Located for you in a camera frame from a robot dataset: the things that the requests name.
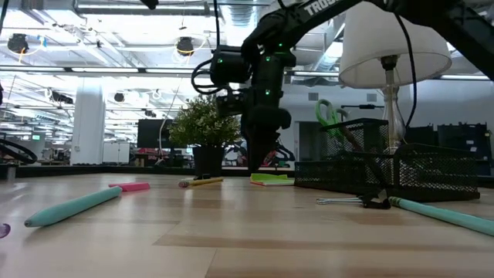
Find pink eraser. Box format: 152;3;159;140
108;181;151;193

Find small green potted plant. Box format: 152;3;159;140
168;94;243;178

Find black cable loop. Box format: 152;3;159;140
0;137;39;165

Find green handled scissors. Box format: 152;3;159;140
315;99;343;138

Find white shade table lamp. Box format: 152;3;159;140
338;0;453;155

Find black monitor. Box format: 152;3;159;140
137;118;173;150

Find black ceiling-hung device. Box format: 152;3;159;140
7;33;30;54
176;36;195;58

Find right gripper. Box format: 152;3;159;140
241;52;298;175

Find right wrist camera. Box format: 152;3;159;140
215;89;250;117

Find black mesh desk organizer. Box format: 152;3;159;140
293;117;482;202

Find silver ventilation duct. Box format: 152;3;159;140
227;3;255;28

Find green sticky note pad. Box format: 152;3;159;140
249;172;296;187

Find black aluminium table frame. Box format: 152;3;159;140
0;164;494;181

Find white cabinets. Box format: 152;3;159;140
102;141;131;164

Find black storage crates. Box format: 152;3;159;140
403;122;492;160

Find teal pen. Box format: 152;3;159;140
25;186;123;228
387;195;494;237

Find metal tweezers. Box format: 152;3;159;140
316;188;391;210

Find yellow pencil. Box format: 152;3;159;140
178;176;225;189

